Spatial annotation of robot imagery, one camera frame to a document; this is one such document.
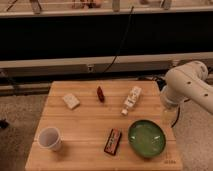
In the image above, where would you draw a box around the white plastic bottle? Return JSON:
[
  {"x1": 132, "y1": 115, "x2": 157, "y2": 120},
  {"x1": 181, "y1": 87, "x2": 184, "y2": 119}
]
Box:
[{"x1": 121, "y1": 86, "x2": 142, "y2": 116}]

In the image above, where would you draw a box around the small red brown object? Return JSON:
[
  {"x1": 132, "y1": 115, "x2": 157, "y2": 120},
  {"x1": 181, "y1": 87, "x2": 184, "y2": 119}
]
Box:
[{"x1": 97, "y1": 86, "x2": 105, "y2": 103}]

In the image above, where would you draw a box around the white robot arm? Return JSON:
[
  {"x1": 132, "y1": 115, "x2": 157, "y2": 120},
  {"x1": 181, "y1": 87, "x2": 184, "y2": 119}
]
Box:
[{"x1": 160, "y1": 61, "x2": 213, "y2": 126}]

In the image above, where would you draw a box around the black floor cable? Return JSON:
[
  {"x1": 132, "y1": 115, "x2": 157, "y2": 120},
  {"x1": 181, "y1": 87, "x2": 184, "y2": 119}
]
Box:
[{"x1": 171, "y1": 105, "x2": 181, "y2": 129}]

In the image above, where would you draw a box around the white paper cup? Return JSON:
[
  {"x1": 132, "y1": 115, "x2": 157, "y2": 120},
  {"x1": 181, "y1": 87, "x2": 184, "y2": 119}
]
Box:
[{"x1": 38, "y1": 127, "x2": 62, "y2": 151}]

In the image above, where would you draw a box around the white sponge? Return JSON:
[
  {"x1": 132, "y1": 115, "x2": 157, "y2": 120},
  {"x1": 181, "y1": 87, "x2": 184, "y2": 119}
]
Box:
[{"x1": 63, "y1": 94, "x2": 80, "y2": 110}]

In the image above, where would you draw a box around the black hanging cable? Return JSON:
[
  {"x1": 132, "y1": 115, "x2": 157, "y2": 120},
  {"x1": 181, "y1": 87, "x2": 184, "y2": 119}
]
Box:
[{"x1": 101, "y1": 5, "x2": 135, "y2": 74}]

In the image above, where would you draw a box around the green bowl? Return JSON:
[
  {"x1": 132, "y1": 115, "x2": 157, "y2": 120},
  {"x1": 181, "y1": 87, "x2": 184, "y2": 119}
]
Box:
[{"x1": 128, "y1": 120, "x2": 166, "y2": 158}]

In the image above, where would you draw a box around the red black snack packet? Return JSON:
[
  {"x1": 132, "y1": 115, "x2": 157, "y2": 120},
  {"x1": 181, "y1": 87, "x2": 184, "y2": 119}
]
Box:
[{"x1": 104, "y1": 129, "x2": 122, "y2": 155}]

